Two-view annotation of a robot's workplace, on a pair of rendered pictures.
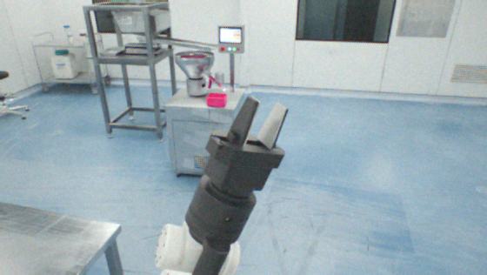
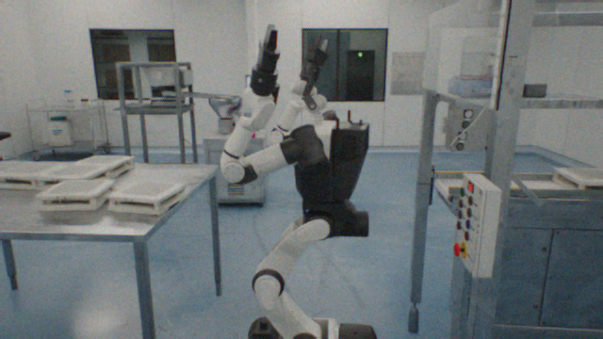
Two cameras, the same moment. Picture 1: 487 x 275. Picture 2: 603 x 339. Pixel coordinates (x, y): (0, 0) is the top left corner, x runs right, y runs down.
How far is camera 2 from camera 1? 1.68 m
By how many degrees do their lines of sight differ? 16
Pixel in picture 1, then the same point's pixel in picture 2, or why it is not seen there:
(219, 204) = (312, 64)
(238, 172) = (317, 56)
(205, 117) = not seen: hidden behind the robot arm
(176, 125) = (213, 156)
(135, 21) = (164, 75)
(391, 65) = (390, 121)
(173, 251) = (298, 83)
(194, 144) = not seen: hidden behind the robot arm
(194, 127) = not seen: hidden behind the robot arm
